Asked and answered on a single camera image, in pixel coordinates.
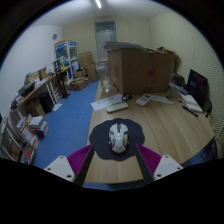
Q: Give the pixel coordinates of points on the small black clip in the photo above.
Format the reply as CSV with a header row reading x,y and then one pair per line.
x,y
169,98

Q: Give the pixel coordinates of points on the white glass-door cabinet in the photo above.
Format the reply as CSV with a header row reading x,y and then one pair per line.
x,y
66,55

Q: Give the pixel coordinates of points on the stacked cardboard boxes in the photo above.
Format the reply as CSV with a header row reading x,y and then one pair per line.
x,y
87,65

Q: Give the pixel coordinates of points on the black tape roll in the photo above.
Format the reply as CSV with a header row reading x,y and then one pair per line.
x,y
126,97

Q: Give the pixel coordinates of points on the ceiling tube light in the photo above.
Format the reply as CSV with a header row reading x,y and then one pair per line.
x,y
98,4

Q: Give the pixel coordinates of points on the small brown cardboard box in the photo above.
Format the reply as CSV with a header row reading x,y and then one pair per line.
x,y
166,50

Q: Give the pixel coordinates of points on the large brown cardboard box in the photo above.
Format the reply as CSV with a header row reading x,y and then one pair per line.
x,y
133,71

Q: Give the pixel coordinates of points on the white and grey computer mouse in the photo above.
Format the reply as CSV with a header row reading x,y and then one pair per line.
x,y
118,138

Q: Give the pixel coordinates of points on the cluttered wooden shelf unit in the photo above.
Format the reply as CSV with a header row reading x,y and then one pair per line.
x,y
23,123

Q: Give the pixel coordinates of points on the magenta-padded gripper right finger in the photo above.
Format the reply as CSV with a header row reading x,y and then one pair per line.
x,y
166,166

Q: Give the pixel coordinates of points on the dark cloud-shaped mouse pad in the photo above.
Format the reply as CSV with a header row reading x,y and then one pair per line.
x,y
100,138

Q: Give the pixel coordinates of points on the open cardboard box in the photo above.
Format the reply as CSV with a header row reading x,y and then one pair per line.
x,y
79,84

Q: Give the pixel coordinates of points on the clear plastic water bottle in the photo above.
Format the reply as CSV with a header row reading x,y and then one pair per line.
x,y
105,76

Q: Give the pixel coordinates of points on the grey flat board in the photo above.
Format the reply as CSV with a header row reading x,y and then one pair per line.
x,y
123,45

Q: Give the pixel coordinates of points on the black floor stand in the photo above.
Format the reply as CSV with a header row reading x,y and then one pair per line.
x,y
62,81

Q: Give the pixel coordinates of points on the open notebook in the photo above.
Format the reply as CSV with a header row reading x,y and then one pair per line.
x,y
192,102

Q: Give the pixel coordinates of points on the white paper sheet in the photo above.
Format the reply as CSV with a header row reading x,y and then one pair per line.
x,y
162,99
103,102

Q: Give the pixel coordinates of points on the black pen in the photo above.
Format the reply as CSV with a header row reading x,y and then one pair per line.
x,y
190,111

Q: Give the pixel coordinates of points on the round wall clock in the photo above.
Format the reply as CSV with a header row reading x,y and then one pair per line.
x,y
54,36

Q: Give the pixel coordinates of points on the frosted window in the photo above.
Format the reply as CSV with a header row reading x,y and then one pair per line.
x,y
105,33

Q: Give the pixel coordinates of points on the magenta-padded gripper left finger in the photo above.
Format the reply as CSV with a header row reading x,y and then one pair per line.
x,y
60,166

